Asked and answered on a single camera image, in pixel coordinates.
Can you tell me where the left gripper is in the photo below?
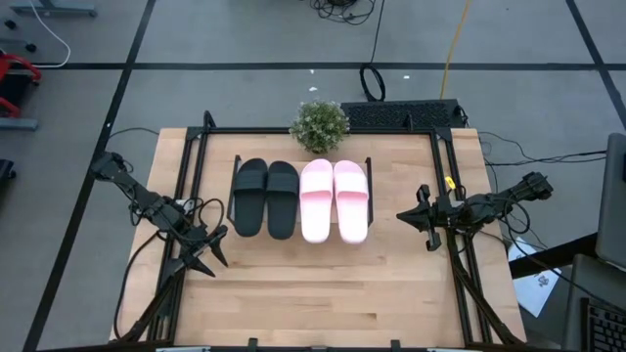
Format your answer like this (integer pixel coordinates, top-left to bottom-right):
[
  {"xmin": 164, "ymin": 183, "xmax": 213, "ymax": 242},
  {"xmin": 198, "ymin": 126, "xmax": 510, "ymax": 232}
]
[{"xmin": 170, "ymin": 225, "xmax": 231, "ymax": 279}]

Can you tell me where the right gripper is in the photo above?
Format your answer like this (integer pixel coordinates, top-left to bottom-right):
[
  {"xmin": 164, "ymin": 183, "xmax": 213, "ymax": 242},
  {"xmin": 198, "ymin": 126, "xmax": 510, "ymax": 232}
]
[{"xmin": 396, "ymin": 184, "xmax": 464, "ymax": 252}]

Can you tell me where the pink rubber slide sandal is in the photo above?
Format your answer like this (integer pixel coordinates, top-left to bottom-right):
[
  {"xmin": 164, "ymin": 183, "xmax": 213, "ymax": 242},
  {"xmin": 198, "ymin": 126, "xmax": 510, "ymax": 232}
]
[
  {"xmin": 298, "ymin": 157, "xmax": 335, "ymax": 244},
  {"xmin": 333, "ymin": 159, "xmax": 371, "ymax": 244}
]

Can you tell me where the black rubber slide sandal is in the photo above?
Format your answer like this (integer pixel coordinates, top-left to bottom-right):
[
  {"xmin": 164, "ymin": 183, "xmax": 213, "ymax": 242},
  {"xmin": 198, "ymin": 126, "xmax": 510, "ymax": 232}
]
[
  {"xmin": 232, "ymin": 156, "xmax": 269, "ymax": 239},
  {"xmin": 266, "ymin": 159, "xmax": 300, "ymax": 241}
]

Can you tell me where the wooden shelf with black legs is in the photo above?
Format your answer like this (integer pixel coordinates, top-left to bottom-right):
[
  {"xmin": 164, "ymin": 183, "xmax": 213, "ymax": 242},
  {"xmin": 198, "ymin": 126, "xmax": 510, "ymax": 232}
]
[{"xmin": 226, "ymin": 154, "xmax": 376, "ymax": 227}]

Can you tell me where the small potted green plant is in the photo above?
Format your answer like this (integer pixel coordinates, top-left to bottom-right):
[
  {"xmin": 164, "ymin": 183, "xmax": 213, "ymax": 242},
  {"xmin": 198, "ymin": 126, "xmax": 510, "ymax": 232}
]
[{"xmin": 289, "ymin": 99, "xmax": 351, "ymax": 155}]

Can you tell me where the white paper sheet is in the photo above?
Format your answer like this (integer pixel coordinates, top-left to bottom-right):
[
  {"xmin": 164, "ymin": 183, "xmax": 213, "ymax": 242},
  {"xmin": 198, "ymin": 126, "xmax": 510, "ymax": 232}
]
[{"xmin": 508, "ymin": 237, "xmax": 563, "ymax": 319}]

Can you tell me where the black desk edge bar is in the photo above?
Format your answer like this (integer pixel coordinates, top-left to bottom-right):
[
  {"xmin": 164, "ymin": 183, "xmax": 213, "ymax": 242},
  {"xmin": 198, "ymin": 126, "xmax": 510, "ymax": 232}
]
[{"xmin": 508, "ymin": 233, "xmax": 601, "ymax": 280}]

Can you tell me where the gray monitor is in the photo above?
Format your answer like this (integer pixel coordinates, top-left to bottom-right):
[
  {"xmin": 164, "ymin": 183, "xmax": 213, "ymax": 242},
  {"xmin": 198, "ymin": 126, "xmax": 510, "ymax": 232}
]
[{"xmin": 595, "ymin": 132, "xmax": 626, "ymax": 273}]

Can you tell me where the red step stool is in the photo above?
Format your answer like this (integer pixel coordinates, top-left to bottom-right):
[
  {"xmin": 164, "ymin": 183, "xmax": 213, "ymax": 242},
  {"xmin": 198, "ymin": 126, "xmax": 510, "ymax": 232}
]
[{"xmin": 0, "ymin": 51, "xmax": 43, "ymax": 119}]

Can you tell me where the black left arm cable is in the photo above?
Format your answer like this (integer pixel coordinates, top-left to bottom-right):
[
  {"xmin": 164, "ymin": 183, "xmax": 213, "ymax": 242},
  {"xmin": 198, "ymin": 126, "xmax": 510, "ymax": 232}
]
[{"xmin": 193, "ymin": 197, "xmax": 227, "ymax": 235}]

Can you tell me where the black floor cable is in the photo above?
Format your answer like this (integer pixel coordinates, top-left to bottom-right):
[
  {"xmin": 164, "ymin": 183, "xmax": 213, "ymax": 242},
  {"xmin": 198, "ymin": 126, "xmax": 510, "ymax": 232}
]
[{"xmin": 112, "ymin": 228, "xmax": 165, "ymax": 341}]

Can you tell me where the black metal table frame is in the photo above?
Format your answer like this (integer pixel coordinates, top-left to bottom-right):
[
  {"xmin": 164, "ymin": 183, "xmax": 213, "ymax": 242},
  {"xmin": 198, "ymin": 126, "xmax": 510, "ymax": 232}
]
[{"xmin": 110, "ymin": 110, "xmax": 527, "ymax": 352}]

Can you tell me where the thin black cable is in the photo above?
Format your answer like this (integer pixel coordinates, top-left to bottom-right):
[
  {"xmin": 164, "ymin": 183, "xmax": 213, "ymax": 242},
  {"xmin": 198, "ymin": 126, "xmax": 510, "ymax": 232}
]
[{"xmin": 479, "ymin": 130, "xmax": 608, "ymax": 168}]

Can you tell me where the black coiled cable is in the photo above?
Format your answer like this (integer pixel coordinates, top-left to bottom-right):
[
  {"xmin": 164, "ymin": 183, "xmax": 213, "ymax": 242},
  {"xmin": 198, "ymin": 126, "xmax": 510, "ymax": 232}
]
[{"xmin": 359, "ymin": 0, "xmax": 387, "ymax": 103}]

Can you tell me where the yellow cable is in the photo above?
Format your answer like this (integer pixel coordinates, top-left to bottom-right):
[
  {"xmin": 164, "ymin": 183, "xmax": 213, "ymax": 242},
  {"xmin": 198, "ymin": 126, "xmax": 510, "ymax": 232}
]
[{"xmin": 438, "ymin": 0, "xmax": 473, "ymax": 101}]

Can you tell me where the tangle of black cables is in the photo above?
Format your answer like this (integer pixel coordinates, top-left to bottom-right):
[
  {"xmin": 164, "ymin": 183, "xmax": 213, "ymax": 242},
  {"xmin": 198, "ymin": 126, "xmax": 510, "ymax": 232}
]
[{"xmin": 310, "ymin": 0, "xmax": 378, "ymax": 25}]

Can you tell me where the white cable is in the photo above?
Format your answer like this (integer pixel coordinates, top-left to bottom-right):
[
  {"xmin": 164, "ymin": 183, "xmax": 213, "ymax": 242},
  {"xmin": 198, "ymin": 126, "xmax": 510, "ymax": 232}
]
[{"xmin": 26, "ymin": 0, "xmax": 72, "ymax": 68}]

